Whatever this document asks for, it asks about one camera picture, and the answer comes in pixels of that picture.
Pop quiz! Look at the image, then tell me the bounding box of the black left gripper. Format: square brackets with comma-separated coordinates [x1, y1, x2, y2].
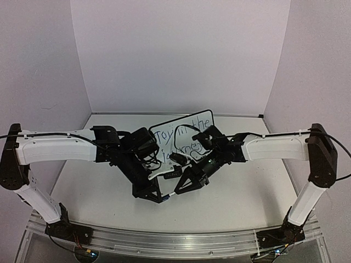
[118, 151, 164, 203]

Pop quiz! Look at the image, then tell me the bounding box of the blue whiteboard marker pen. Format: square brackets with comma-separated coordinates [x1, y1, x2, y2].
[167, 192, 176, 198]

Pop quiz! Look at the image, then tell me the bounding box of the white whiteboard with black frame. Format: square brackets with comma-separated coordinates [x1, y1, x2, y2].
[149, 110, 214, 163]

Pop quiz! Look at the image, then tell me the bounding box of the blue marker cap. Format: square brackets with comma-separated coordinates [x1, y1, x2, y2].
[162, 195, 170, 202]

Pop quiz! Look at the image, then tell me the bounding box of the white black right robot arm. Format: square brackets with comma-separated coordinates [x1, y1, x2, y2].
[174, 123, 338, 248]

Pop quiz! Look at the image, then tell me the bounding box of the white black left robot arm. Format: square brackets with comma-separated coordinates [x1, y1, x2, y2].
[1, 123, 162, 245]

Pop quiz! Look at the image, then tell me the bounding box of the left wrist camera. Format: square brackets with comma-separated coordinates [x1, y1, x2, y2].
[148, 166, 183, 181]

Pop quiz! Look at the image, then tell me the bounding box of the black camera cable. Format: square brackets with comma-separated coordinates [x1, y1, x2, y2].
[175, 124, 214, 165]

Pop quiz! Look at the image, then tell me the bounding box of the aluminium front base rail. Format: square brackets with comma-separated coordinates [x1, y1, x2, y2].
[24, 213, 330, 262]

